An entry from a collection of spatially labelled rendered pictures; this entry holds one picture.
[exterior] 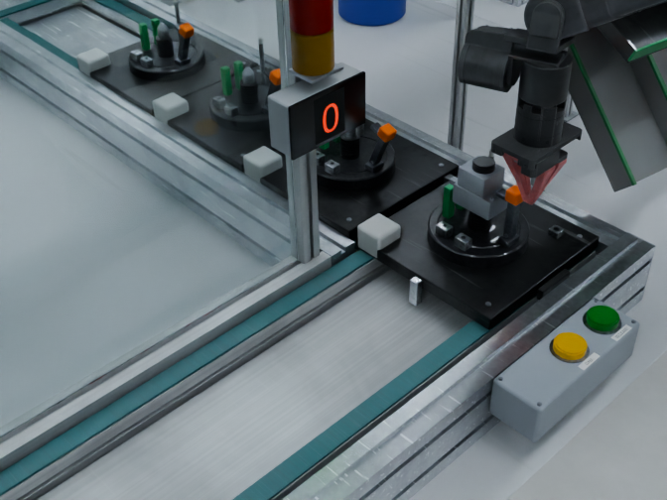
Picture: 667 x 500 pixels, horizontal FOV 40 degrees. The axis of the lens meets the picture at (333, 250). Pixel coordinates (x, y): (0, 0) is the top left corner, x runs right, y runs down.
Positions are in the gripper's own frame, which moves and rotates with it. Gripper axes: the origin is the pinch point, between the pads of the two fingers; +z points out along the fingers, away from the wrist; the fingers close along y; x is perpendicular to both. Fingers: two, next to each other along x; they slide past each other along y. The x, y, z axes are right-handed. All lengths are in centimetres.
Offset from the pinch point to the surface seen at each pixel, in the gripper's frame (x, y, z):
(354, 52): -76, -43, 21
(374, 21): -82, -54, 19
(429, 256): -9.2, 8.2, 10.4
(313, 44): -17.0, 20.8, -22.8
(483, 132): -36, -37, 21
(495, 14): -67, -79, 21
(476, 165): -7.5, 1.6, -2.1
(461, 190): -9.2, 2.4, 2.3
